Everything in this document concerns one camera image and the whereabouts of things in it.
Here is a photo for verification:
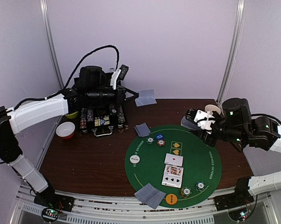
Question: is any face down card blue back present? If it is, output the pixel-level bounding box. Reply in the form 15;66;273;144
135;89;157;107

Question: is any deck of cards clear box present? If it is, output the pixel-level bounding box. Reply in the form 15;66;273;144
180;116;201;131

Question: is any ace of diamonds card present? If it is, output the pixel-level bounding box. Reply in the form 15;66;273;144
164;153;183;167

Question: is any green twenty chip stack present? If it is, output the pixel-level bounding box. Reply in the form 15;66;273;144
146;137;154;145

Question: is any blue small blind button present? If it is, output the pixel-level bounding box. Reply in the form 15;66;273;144
155;133;164;141

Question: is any king of diamonds card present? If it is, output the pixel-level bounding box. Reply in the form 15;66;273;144
164;164;184;177

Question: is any three of spades card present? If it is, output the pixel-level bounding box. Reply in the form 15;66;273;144
161;174;182;188

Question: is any white dealer button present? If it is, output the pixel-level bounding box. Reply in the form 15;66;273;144
129;154;140;164

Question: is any orange big blind button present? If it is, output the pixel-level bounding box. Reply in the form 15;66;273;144
165;194;178;205

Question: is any dealt playing cards blue back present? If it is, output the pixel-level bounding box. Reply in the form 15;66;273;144
145;190;166;209

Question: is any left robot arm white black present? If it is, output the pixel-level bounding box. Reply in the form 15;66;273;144
0;65;138;207

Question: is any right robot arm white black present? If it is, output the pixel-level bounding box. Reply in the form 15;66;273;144
193;98;281;206

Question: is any blue texas holdem card deck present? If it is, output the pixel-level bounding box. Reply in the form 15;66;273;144
94;116;110;126

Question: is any chip row in case right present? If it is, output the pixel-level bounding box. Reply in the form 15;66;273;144
109;104;127;128

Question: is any chip row in case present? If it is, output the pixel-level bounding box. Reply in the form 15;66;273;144
80;108;94;131
109;104;127;128

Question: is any black poker chip case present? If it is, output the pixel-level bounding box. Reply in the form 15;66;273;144
73;71;129;137

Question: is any white patterned mug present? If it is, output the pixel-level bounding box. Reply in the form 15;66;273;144
205;104;221;115

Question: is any round green poker mat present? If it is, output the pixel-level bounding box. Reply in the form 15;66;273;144
125;125;222;208

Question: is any chip row in case left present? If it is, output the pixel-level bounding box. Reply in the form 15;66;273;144
80;108;94;131

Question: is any green bowl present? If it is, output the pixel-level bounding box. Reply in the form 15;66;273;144
65;112;79;119

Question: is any white orange bowl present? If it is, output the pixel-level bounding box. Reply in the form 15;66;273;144
55;122;75;140

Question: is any right circuit board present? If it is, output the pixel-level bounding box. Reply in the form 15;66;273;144
229;209;251;222

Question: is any circuit board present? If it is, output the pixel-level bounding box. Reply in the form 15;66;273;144
229;209;251;222
41;208;61;222

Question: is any left circuit board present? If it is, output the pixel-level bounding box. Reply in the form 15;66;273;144
41;208;61;222

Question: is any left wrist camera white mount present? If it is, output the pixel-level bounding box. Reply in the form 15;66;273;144
110;64;129;90

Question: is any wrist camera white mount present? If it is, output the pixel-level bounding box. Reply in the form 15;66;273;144
110;64;129;90
185;108;216;134

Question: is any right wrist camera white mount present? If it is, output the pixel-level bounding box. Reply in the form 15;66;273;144
185;108;216;134

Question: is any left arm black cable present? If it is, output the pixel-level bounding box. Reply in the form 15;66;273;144
61;45;121;94

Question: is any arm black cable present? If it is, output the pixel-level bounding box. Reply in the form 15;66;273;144
251;113;281;131
61;45;121;94

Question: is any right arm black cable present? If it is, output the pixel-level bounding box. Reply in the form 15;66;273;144
251;113;281;131

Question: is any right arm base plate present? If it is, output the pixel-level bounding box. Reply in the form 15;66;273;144
214;192;254;211

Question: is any left aluminium frame post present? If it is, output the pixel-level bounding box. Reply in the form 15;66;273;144
40;0;64;90

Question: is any aluminium frame post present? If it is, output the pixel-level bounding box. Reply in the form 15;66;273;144
40;0;64;90
216;0;246;106

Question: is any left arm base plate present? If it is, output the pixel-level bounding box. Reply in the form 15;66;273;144
34;194;75;212

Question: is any right aluminium frame post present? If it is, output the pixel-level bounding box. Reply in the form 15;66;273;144
216;0;246;106

